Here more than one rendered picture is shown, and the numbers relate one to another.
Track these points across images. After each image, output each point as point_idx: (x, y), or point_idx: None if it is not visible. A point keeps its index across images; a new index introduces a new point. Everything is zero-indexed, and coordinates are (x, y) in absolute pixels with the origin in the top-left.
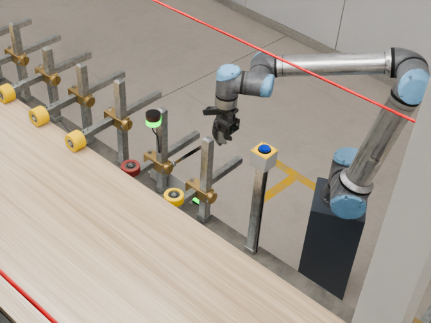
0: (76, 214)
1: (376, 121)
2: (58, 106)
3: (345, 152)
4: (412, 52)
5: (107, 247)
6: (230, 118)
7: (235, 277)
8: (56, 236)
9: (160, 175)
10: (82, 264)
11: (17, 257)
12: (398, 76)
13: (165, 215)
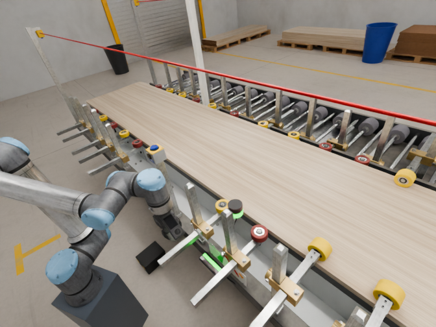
0: (289, 188)
1: None
2: (373, 311)
3: (61, 266)
4: None
5: (263, 170)
6: None
7: (194, 160)
8: (296, 174)
9: None
10: (274, 161)
11: (313, 162)
12: (10, 154)
13: (228, 189)
